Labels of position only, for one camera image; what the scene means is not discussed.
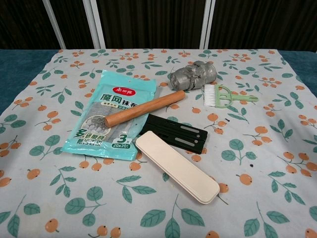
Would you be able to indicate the black slotted plastic board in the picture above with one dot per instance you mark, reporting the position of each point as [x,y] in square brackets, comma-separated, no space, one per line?
[158,127]

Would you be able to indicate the double white metal frame post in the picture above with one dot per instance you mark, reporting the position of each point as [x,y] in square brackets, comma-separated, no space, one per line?
[95,24]

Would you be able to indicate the cream rectangular case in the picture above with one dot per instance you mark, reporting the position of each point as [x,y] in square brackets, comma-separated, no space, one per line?
[173,166]

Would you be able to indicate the floral print tablecloth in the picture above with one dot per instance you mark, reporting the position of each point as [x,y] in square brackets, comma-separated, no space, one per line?
[223,178]

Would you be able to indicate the teal dishcloth package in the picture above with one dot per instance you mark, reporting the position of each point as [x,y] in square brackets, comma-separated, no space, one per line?
[109,85]

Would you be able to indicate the wooden rolling pin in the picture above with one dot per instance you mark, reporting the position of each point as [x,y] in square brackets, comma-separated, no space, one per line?
[146,109]

